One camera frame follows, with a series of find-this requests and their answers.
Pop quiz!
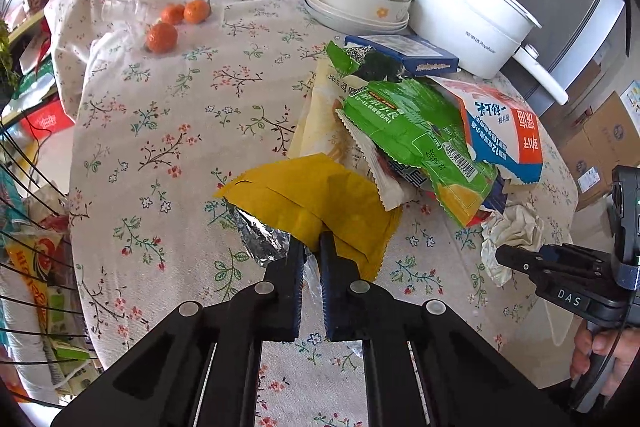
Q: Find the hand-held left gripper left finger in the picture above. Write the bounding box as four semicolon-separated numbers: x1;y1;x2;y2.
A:
50;238;308;427

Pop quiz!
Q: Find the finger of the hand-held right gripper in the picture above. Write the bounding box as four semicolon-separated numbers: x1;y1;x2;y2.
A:
495;243;615;281

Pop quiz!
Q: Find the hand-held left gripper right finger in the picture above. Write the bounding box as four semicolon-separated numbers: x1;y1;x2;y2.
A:
319;231;577;427

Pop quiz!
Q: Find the large cream tissue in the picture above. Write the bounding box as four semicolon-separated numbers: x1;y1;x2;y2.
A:
480;202;546;288

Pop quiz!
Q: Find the yellow foil-lined wrapper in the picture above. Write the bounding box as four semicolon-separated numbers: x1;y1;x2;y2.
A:
212;153;403;282

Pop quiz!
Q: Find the white zigzag-edged wrapper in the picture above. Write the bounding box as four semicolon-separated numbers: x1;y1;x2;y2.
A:
340;109;418;212

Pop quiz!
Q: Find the white red blue bag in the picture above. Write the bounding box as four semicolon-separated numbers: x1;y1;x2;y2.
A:
430;76;545;185

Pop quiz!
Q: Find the cream plastic bag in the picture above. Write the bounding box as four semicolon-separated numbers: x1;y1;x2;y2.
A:
287;57;382;168

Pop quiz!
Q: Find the green snack bag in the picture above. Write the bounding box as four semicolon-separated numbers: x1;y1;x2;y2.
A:
336;79;501;228

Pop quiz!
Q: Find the torn green dark wrapper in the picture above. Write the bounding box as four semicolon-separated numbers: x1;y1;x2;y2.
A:
326;41;406;82

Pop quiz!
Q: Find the person's right hand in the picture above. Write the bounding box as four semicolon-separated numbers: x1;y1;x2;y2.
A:
570;322;640;402

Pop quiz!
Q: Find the brown cardboard box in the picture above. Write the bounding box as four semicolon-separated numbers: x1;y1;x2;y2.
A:
559;127;621;208
585;91;640;168

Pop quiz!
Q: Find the dark blue patterned packet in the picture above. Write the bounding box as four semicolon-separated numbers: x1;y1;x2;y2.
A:
387;159;438;192

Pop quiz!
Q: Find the floral tablecloth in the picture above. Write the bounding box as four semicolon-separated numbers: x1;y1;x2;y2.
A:
45;0;581;427

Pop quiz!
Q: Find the blue cardboard box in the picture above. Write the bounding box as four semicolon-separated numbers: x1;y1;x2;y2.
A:
344;34;461;76

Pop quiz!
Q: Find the grey refrigerator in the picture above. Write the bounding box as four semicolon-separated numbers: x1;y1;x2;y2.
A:
500;0;632;108

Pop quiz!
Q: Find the white electric pot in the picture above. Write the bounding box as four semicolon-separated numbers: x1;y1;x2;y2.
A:
409;0;571;105

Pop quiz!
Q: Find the white plate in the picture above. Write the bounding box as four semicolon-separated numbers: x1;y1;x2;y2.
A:
305;1;409;36
303;0;411;29

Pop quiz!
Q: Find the stack of colourful packets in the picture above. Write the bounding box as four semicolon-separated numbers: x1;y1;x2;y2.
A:
0;187;96;400

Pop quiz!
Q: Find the small tangerine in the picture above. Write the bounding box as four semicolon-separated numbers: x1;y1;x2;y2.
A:
160;4;187;26
183;0;212;25
145;23;179;54

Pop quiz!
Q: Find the red paper bag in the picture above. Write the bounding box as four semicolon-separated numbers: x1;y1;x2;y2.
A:
20;99;76;140

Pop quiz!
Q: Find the clear glass cup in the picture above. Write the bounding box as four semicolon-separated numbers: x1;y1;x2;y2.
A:
102;0;146;38

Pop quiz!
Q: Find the black wire basket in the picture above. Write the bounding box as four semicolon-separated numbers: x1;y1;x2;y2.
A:
0;117;93;408

